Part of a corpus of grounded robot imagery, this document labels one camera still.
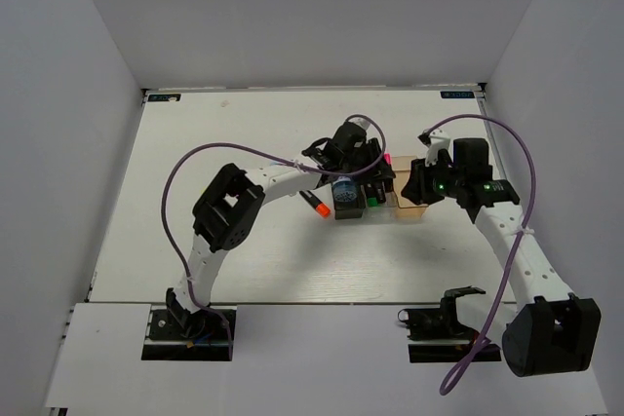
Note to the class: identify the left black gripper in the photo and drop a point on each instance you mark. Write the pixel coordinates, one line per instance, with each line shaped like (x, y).
(383, 170)

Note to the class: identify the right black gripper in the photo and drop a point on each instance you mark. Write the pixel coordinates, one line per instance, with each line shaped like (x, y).
(417, 189)

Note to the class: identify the pink highlighter marker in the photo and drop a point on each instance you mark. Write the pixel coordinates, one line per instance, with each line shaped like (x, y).
(387, 159)

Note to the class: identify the blue cleaning gel jar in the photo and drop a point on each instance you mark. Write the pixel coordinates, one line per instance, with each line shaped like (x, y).
(344, 193)

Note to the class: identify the orange highlighter marker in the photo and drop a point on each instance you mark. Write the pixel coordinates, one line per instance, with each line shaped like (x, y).
(314, 202)

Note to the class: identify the yellow highlighter marker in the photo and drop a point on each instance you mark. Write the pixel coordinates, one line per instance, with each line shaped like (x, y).
(380, 193)

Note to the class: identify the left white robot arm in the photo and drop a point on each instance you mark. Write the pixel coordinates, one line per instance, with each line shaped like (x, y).
(225, 213)

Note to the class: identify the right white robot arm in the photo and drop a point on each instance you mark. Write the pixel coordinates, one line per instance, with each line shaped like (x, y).
(550, 329)

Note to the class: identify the amber transparent tray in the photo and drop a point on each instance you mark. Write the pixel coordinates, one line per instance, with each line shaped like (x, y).
(406, 208)

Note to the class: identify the clear transparent tray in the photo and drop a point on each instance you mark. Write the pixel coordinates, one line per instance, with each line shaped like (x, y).
(383, 212)

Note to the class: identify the grey transparent tray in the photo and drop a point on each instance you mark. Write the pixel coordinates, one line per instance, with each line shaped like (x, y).
(351, 213)

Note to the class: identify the right corner label sticker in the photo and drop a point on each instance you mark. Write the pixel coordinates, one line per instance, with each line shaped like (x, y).
(457, 95)

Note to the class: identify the corner label sticker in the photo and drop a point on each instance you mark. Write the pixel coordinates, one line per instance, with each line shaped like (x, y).
(164, 97)
(457, 95)

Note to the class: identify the left corner label sticker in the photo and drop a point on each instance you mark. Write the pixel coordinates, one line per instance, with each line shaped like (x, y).
(164, 97)

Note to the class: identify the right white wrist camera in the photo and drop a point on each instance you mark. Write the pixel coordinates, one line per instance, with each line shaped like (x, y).
(435, 140)

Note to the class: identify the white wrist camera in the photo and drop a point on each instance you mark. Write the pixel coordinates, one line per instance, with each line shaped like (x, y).
(361, 121)
(435, 140)

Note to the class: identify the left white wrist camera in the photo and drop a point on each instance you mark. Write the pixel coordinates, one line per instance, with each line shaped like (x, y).
(361, 121)

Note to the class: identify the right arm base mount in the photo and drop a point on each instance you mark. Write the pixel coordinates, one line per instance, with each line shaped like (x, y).
(435, 334)

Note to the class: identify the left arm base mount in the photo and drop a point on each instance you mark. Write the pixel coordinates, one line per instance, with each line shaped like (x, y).
(166, 340)

